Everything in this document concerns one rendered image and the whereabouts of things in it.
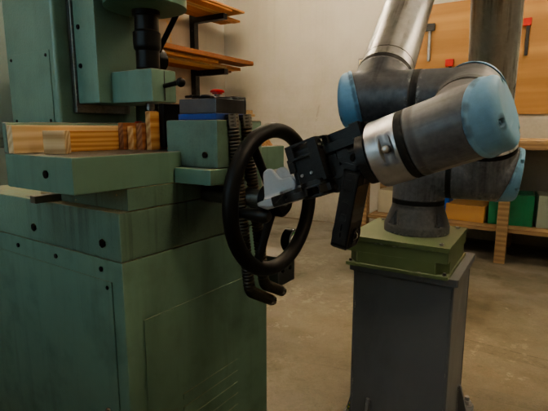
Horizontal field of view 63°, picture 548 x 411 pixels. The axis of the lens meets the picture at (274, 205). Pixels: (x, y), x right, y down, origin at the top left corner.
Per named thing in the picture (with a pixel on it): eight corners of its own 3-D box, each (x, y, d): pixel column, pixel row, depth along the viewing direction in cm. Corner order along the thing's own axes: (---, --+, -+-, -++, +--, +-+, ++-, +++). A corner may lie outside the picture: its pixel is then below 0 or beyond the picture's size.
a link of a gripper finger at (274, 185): (250, 177, 73) (296, 159, 68) (261, 211, 73) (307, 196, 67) (239, 178, 71) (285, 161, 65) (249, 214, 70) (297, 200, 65)
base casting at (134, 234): (119, 264, 78) (117, 213, 77) (-29, 224, 110) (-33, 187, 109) (267, 221, 115) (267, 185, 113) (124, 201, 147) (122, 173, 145)
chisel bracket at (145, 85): (152, 108, 95) (151, 67, 94) (112, 110, 103) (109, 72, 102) (178, 110, 101) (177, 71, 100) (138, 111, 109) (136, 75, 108)
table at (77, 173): (110, 201, 65) (107, 160, 63) (6, 186, 81) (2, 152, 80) (315, 170, 114) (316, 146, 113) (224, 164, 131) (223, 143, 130)
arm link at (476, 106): (525, 130, 56) (525, 161, 48) (428, 161, 63) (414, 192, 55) (501, 60, 54) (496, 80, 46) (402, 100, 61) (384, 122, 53)
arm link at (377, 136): (427, 174, 61) (404, 182, 54) (395, 184, 64) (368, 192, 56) (408, 112, 62) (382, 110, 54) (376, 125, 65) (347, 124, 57)
